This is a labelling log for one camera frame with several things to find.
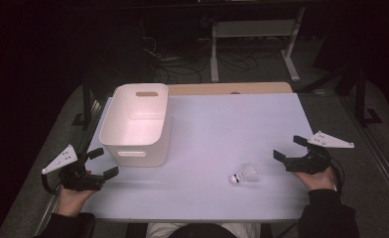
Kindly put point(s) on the white feather shuttlecock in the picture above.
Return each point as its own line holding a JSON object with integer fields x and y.
{"x": 247, "y": 173}

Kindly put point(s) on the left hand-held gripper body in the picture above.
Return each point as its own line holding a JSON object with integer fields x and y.
{"x": 80, "y": 181}

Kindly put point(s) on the person's right hand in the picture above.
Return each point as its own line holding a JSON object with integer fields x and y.
{"x": 318, "y": 181}

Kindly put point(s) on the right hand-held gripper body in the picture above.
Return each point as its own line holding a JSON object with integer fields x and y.
{"x": 310, "y": 163}

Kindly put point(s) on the pale table mat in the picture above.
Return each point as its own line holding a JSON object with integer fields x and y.
{"x": 215, "y": 139}

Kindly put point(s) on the person's torso clothing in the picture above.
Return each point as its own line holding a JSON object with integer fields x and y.
{"x": 202, "y": 229}

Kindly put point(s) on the person's left hand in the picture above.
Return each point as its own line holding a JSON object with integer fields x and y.
{"x": 71, "y": 201}

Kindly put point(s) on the black metal stand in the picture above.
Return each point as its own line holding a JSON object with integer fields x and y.
{"x": 86, "y": 99}
{"x": 359, "y": 95}

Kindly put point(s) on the white metal desk frame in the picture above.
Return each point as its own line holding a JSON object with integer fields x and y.
{"x": 253, "y": 28}

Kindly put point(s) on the white plastic storage bin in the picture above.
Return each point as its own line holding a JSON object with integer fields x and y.
{"x": 139, "y": 109}

